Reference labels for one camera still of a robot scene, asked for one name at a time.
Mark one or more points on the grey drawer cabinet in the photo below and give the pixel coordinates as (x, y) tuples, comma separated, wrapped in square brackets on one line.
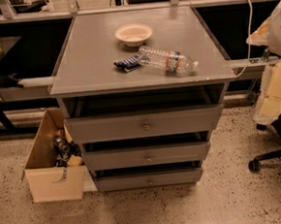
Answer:
[(88, 84)]

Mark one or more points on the yellow sponge in box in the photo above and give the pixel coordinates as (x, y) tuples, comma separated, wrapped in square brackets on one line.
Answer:
[(75, 161)]

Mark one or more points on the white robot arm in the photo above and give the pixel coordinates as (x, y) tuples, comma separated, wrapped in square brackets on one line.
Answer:
[(268, 108)]

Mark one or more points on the white paper bowl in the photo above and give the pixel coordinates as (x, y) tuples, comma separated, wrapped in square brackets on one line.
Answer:
[(133, 35)]

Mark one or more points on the cardboard box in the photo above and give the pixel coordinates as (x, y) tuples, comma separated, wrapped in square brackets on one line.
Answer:
[(49, 183)]

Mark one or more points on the dark blue snack packet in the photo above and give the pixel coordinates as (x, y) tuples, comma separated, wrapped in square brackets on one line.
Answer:
[(129, 64)]

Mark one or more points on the grey top drawer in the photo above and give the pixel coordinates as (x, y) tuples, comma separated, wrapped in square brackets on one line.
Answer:
[(126, 126)]

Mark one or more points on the clear plastic water bottle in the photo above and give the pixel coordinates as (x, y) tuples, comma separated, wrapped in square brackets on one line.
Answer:
[(171, 62)]

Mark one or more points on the grey bottom drawer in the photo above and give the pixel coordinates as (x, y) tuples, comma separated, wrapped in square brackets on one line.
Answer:
[(116, 183)]

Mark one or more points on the metal railing frame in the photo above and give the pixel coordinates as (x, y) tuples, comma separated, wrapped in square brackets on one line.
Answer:
[(60, 8)]

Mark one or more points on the dark cans in box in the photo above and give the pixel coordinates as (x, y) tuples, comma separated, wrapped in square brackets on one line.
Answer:
[(65, 150)]

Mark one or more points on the grey drawer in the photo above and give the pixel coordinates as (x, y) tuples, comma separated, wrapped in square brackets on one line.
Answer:
[(126, 126), (145, 156), (116, 183)]

